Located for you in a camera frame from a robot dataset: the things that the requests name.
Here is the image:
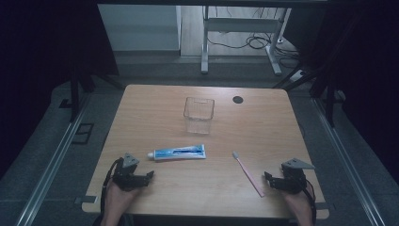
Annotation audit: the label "blue and white toothpaste tube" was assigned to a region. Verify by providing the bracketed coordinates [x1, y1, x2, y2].
[147, 143, 207, 161]

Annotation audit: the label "aluminium floor rail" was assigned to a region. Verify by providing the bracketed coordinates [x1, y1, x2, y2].
[15, 93, 92, 226]
[311, 97, 386, 226]

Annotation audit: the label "white power strip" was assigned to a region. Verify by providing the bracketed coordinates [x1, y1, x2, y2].
[290, 70, 307, 83]

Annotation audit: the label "person's right hand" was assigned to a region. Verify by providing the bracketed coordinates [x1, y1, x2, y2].
[281, 187, 314, 220]

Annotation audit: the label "white desk frame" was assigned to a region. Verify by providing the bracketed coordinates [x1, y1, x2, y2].
[200, 6, 293, 75]

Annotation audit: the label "black floor cables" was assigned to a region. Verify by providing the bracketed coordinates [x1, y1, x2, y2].
[208, 32, 303, 69]

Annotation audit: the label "clear plastic cup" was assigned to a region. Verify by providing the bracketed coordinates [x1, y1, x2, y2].
[183, 96, 215, 136]

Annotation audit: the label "pink toothbrush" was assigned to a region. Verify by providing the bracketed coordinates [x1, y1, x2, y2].
[231, 151, 266, 199]

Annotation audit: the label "white partition panel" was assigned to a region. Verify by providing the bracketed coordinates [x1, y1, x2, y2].
[97, 4, 183, 52]

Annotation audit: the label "dark curtain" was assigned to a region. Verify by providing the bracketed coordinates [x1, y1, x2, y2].
[0, 0, 120, 181]
[283, 0, 399, 185]

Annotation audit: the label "person's left hand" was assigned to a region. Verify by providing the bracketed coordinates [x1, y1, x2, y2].
[104, 185, 140, 218]

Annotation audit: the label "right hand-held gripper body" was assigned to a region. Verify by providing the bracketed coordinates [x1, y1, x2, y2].
[280, 157, 315, 194]

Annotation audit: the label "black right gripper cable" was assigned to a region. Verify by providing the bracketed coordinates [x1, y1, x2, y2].
[302, 178, 318, 222]

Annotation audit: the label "black metal stand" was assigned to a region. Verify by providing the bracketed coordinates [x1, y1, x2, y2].
[272, 60, 346, 128]
[59, 60, 124, 123]

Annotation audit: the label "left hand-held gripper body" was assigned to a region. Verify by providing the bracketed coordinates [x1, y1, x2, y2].
[111, 153, 141, 192]

